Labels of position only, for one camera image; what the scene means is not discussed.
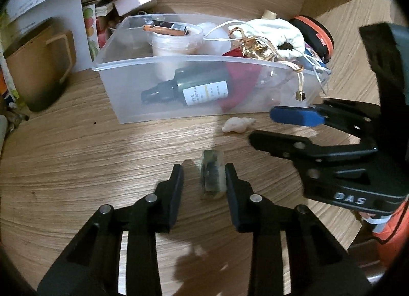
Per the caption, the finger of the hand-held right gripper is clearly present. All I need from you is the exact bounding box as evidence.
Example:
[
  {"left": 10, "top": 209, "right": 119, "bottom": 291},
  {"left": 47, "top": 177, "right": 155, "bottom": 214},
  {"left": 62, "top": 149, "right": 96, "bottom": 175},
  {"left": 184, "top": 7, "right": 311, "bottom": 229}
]
[
  {"left": 270, "top": 98, "right": 382, "bottom": 149},
  {"left": 248, "top": 130, "right": 379, "bottom": 188}
]

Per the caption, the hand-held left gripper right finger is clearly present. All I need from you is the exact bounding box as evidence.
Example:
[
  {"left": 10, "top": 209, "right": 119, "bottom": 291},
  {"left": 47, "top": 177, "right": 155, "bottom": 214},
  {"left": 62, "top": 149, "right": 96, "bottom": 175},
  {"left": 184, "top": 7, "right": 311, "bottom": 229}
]
[{"left": 224, "top": 163, "right": 373, "bottom": 296}]

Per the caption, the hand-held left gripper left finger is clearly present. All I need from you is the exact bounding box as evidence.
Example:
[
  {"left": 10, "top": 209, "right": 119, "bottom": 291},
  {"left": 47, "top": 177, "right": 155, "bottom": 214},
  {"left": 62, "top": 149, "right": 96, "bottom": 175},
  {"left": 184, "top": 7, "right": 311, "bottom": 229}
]
[{"left": 37, "top": 163, "right": 185, "bottom": 296}]

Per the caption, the clear block with dark inclusion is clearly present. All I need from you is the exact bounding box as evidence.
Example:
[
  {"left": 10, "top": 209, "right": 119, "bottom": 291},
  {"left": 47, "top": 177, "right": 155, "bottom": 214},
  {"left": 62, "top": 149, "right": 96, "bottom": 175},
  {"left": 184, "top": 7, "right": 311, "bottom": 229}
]
[{"left": 200, "top": 148, "right": 228, "bottom": 201}]

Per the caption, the pale seashell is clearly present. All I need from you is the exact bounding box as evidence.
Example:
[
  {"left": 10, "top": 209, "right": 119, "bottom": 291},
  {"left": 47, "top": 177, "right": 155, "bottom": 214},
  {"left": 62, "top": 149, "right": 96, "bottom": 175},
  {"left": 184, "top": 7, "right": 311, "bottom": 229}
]
[{"left": 222, "top": 117, "right": 258, "bottom": 133}]

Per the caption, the red pouch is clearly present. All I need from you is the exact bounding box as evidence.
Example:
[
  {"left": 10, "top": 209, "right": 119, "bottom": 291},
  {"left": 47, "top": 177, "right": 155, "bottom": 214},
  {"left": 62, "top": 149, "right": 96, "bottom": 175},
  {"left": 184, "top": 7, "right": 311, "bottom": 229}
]
[{"left": 222, "top": 48, "right": 266, "bottom": 113}]

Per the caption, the white cloth drawstring pouch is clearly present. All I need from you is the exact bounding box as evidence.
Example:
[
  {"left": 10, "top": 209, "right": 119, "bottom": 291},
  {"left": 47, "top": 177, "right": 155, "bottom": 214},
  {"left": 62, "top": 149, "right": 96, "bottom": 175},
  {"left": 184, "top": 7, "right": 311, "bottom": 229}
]
[{"left": 228, "top": 18, "right": 305, "bottom": 60}]

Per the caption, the dark green spray bottle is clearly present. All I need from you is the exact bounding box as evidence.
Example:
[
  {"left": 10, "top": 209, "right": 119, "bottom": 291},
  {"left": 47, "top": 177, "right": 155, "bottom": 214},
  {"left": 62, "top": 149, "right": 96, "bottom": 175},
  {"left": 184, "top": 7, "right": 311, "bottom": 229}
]
[{"left": 141, "top": 66, "right": 231, "bottom": 108}]

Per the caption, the clear plastic bin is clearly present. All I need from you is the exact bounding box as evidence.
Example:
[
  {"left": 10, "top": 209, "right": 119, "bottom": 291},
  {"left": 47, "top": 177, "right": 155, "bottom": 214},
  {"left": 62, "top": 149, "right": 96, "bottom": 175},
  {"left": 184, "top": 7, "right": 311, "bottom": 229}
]
[{"left": 92, "top": 13, "right": 330, "bottom": 124}]

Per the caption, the white plastic tub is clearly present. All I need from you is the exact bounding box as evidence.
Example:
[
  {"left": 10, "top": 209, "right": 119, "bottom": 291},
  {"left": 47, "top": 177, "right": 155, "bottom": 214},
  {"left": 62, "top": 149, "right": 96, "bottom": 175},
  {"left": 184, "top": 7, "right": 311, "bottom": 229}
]
[{"left": 147, "top": 23, "right": 204, "bottom": 81}]

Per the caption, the black orange lighter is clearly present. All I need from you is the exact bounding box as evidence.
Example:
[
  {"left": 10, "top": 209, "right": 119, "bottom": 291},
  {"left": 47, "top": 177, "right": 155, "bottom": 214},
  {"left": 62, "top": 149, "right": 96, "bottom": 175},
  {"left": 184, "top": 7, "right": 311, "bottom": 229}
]
[{"left": 143, "top": 19, "right": 189, "bottom": 36}]

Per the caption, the black orange round case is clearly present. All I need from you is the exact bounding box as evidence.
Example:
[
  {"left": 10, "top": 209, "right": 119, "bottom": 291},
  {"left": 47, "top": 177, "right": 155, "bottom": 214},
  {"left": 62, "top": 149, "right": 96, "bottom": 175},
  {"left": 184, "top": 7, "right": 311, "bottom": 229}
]
[{"left": 289, "top": 15, "right": 334, "bottom": 64}]

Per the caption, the metal nail clipper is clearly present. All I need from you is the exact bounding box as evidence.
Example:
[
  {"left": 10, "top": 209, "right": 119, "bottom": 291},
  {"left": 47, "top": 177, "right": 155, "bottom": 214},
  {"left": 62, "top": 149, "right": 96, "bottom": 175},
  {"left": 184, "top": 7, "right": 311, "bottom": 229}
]
[{"left": 6, "top": 101, "right": 31, "bottom": 132}]

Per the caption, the brown ceramic mug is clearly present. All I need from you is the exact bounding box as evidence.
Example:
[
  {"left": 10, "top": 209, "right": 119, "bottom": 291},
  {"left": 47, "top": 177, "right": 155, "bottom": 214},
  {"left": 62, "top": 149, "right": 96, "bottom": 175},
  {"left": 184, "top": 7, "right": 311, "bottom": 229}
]
[{"left": 3, "top": 18, "right": 77, "bottom": 113}]

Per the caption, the small white box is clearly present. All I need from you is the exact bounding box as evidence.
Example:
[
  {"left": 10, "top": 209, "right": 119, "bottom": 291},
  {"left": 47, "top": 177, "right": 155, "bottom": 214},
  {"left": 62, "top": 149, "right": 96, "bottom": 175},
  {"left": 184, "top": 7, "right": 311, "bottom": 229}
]
[{"left": 113, "top": 0, "right": 158, "bottom": 17}]

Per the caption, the white paper folder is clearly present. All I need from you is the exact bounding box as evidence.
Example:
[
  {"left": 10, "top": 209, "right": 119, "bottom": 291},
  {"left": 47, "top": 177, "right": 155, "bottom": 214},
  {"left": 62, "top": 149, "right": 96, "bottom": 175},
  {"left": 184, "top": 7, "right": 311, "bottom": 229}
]
[{"left": 51, "top": 0, "right": 93, "bottom": 73}]

